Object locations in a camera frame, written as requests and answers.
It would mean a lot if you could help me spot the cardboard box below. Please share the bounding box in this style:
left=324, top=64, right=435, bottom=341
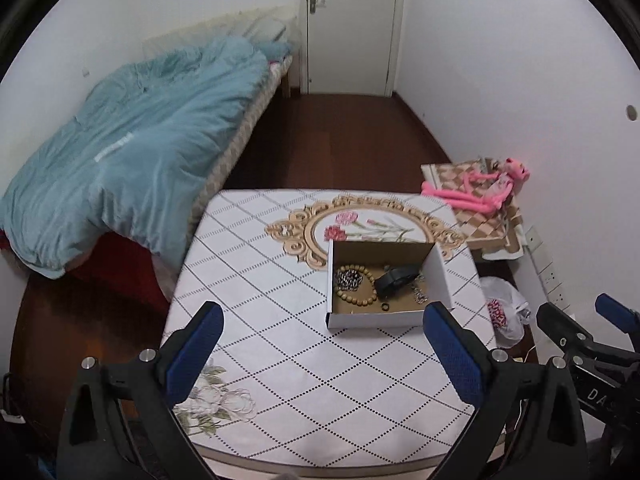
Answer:
left=326, top=239, right=456, bottom=331

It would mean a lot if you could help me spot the thick silver chain bracelet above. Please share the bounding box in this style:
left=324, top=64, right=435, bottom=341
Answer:
left=336, top=267, right=363, bottom=291

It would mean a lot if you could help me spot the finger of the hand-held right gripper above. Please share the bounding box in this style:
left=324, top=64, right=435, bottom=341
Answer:
left=595, top=294, right=640, bottom=347
left=536, top=302, right=596, bottom=362

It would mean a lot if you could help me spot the pale pillow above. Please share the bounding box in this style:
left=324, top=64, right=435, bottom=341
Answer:
left=142, top=5, right=303, bottom=58

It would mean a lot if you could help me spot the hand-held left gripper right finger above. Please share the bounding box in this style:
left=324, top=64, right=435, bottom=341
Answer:
left=424, top=301, right=588, bottom=480

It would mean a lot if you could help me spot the diamond patterned tablecloth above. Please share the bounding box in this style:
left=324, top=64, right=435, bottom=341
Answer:
left=160, top=189, right=498, bottom=461

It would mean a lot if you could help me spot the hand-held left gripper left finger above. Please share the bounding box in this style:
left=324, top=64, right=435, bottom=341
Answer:
left=57, top=301, right=224, bottom=480

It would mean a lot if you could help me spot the light blue duvet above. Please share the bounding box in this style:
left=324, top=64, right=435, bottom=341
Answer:
left=0, top=35, right=283, bottom=281

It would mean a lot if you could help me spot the white door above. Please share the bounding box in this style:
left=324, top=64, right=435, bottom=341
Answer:
left=299, top=0, right=405, bottom=96

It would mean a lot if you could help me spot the white plastic bag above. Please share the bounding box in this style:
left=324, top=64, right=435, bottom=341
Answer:
left=480, top=276, right=531, bottom=348

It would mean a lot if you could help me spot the pink plush toy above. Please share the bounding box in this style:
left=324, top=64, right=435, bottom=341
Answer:
left=421, top=157, right=531, bottom=216

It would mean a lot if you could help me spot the wooden bead bracelet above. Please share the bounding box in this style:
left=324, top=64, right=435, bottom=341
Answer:
left=334, top=265, right=380, bottom=307

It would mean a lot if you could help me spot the white power strip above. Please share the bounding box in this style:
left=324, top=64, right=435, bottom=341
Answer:
left=525, top=226, right=576, bottom=321

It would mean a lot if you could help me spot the white table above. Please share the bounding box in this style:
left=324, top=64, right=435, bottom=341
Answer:
left=192, top=440, right=481, bottom=476

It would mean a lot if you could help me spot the black smart watch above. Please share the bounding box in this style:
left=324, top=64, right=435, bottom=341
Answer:
left=375, top=264, right=426, bottom=298

